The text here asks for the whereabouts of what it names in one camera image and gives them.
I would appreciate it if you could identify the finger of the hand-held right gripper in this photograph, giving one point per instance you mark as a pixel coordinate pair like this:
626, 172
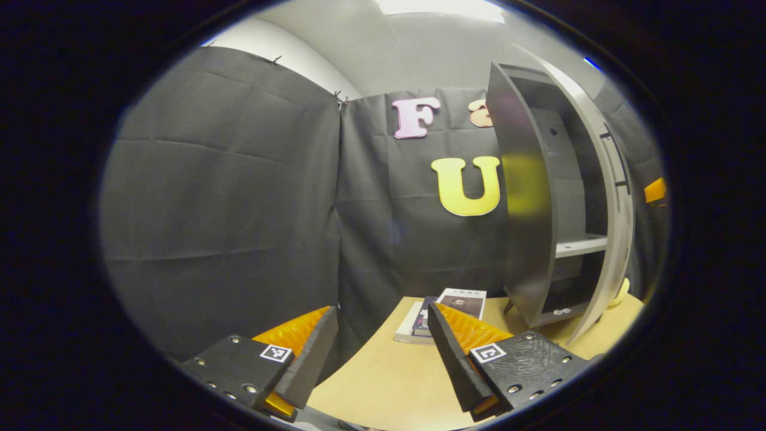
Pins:
654, 190

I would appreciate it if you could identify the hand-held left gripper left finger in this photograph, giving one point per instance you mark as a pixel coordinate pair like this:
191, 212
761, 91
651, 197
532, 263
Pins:
308, 365

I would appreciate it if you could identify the beige cover book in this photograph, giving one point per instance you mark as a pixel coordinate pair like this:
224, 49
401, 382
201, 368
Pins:
407, 329

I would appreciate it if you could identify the dark grey cabinet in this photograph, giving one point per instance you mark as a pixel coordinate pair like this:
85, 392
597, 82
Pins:
526, 209

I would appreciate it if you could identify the ceiling light panel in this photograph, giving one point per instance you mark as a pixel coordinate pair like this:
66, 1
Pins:
443, 9

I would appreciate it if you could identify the yellow round sponge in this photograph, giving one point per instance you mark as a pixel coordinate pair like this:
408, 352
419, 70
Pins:
620, 293

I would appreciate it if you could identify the grey cabinet door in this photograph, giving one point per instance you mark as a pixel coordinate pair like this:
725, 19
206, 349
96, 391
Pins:
613, 239

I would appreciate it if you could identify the black backdrop cloth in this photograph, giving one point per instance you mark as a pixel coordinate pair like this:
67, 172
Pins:
227, 197

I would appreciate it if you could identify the dark purple cover book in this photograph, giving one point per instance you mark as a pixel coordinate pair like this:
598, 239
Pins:
423, 317

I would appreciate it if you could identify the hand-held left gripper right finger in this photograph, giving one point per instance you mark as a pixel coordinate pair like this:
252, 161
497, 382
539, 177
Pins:
458, 371

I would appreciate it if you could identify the white portrait cover book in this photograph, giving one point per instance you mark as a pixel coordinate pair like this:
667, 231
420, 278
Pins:
464, 302

